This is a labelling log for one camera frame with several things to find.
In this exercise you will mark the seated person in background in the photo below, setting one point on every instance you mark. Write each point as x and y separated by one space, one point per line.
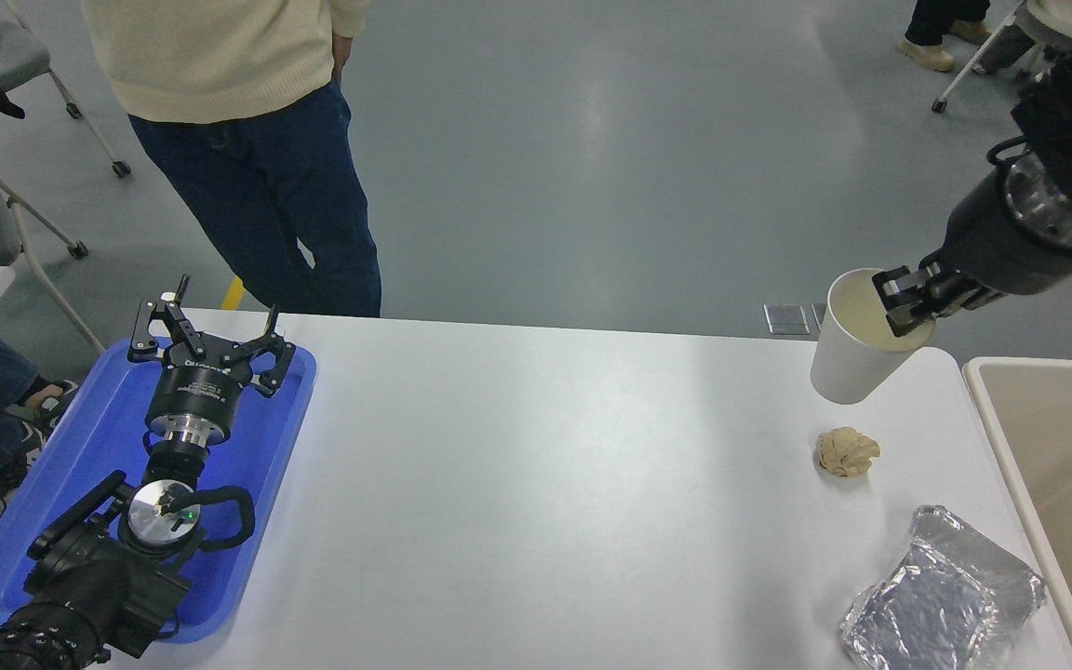
1057 14

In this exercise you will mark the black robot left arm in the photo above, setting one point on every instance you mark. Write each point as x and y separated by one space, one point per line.
99 586

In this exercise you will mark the white frame wheeled chair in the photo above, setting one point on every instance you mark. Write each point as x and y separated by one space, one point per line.
24 242
969 70

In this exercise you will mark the white paper cup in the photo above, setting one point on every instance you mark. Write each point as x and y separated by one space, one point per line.
848 363

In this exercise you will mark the grey seat wheeled chair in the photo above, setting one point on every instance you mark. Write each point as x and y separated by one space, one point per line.
20 51

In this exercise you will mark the crumpled silver foil tray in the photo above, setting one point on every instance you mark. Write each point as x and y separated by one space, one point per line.
936 605

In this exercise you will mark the crumpled tan paper ball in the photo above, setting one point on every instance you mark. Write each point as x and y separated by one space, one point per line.
848 454

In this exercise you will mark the blue plastic tray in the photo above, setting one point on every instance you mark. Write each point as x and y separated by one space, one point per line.
261 447

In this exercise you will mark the person with tan shoes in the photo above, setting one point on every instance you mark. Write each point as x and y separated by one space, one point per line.
927 51

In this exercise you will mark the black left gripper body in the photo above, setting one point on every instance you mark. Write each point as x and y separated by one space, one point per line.
196 391

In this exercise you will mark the standing person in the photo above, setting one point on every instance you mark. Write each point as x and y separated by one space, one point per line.
220 56

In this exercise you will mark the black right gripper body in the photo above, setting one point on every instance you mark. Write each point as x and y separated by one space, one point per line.
992 242

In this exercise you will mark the metal floor plate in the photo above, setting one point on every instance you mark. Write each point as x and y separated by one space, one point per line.
819 314
785 319

